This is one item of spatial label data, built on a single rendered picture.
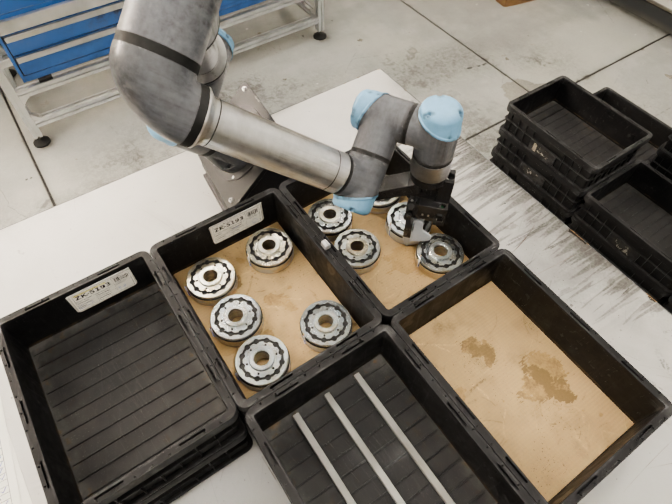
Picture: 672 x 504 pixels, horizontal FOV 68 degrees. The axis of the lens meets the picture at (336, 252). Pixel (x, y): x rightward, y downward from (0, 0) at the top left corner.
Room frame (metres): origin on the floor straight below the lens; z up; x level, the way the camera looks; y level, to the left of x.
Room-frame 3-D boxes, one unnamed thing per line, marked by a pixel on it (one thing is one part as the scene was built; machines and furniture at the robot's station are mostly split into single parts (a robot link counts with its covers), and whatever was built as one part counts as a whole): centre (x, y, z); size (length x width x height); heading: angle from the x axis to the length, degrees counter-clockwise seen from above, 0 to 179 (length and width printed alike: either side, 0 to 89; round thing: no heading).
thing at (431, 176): (0.68, -0.18, 1.07); 0.08 x 0.08 x 0.05
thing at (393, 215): (0.71, -0.17, 0.86); 0.10 x 0.10 x 0.01
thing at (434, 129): (0.68, -0.17, 1.15); 0.09 x 0.08 x 0.11; 64
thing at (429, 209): (0.67, -0.19, 0.99); 0.09 x 0.08 x 0.12; 77
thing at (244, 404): (0.50, 0.14, 0.92); 0.40 x 0.30 x 0.02; 35
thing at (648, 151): (1.60, -1.17, 0.26); 0.40 x 0.30 x 0.23; 35
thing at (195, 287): (0.55, 0.26, 0.86); 0.10 x 0.10 x 0.01
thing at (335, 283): (0.50, 0.14, 0.87); 0.40 x 0.30 x 0.11; 35
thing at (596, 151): (1.37, -0.84, 0.37); 0.40 x 0.30 x 0.45; 34
